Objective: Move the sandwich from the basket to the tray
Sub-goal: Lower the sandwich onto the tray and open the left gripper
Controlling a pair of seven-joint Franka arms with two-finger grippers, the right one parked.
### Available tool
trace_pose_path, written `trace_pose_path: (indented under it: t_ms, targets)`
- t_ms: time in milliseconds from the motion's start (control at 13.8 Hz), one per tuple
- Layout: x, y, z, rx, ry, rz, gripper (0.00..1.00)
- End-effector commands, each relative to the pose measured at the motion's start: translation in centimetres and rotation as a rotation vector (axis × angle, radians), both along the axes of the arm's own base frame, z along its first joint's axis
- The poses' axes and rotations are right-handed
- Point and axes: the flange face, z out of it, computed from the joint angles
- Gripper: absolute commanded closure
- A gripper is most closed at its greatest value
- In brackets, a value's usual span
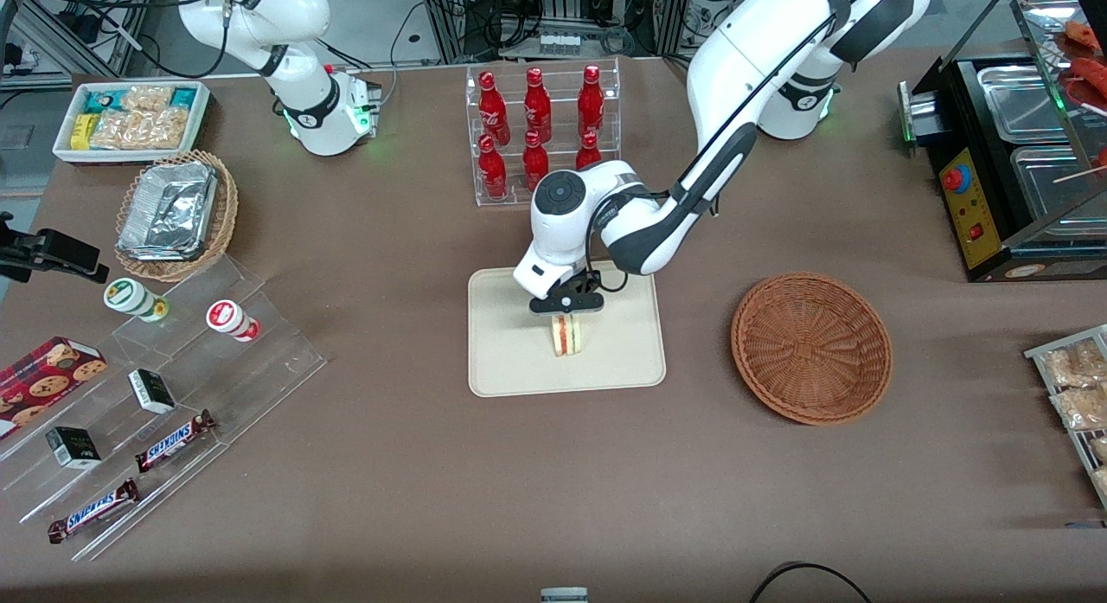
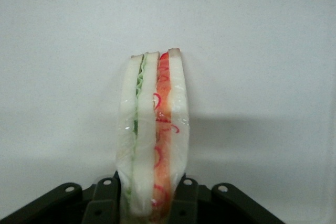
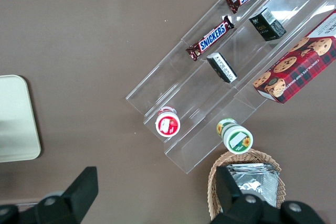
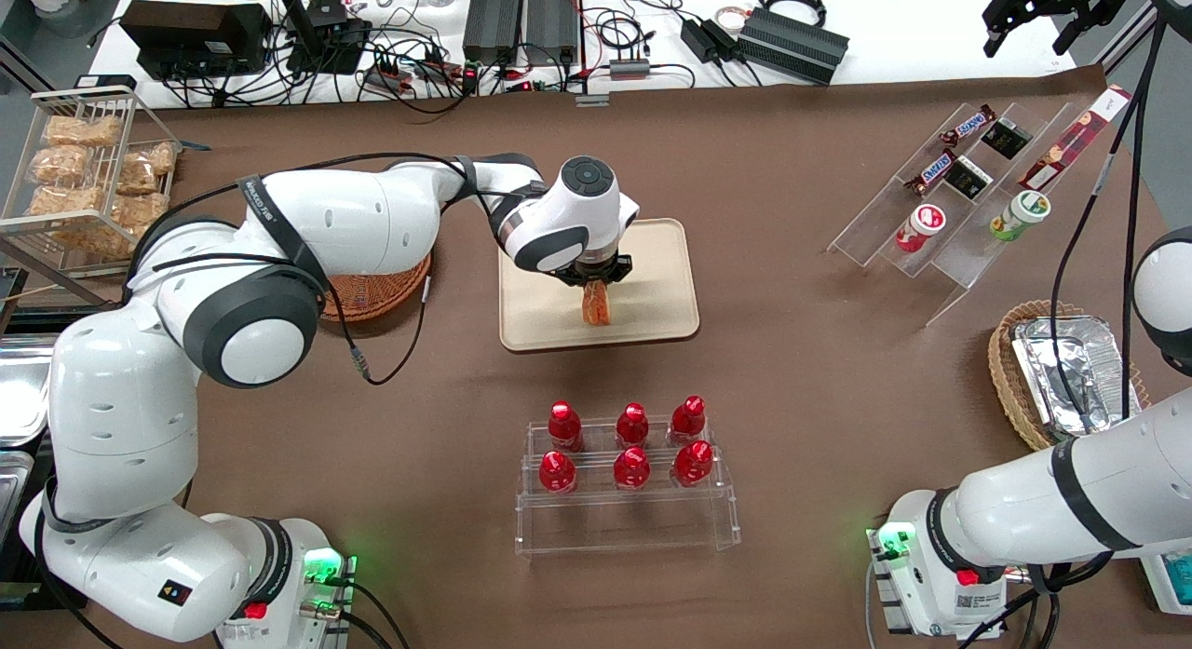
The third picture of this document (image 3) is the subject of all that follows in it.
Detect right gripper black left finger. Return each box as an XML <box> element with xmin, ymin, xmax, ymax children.
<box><xmin>36</xmin><ymin>166</ymin><xmax>100</xmax><ymax>224</ymax></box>

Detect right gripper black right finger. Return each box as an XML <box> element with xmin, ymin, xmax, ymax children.
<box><xmin>215</xmin><ymin>165</ymin><xmax>266</xmax><ymax>224</ymax></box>

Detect light wicker basket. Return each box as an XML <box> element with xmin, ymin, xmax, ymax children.
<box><xmin>207</xmin><ymin>148</ymin><xmax>286</xmax><ymax>221</ymax></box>

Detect beige plastic tray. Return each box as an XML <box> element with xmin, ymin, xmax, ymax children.
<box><xmin>0</xmin><ymin>74</ymin><xmax>42</xmax><ymax>163</ymax></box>

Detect stacked foil containers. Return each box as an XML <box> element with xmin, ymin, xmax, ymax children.
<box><xmin>224</xmin><ymin>163</ymin><xmax>279</xmax><ymax>209</ymax></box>

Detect green lid yogurt cup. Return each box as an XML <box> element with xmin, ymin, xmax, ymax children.
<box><xmin>216</xmin><ymin>118</ymin><xmax>254</xmax><ymax>155</ymax></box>

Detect red lid yogurt cup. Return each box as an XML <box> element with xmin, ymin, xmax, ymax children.
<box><xmin>154</xmin><ymin>105</ymin><xmax>181</xmax><ymax>137</ymax></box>

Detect clear acrylic stepped stand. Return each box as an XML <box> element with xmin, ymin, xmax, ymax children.
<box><xmin>125</xmin><ymin>0</ymin><xmax>336</xmax><ymax>175</ymax></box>

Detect small black carton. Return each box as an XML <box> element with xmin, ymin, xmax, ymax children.
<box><xmin>248</xmin><ymin>7</ymin><xmax>287</xmax><ymax>42</ymax></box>
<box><xmin>206</xmin><ymin>52</ymin><xmax>238</xmax><ymax>84</ymax></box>

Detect red tartan cookie box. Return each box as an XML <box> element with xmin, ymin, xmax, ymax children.
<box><xmin>252</xmin><ymin>9</ymin><xmax>336</xmax><ymax>105</ymax></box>

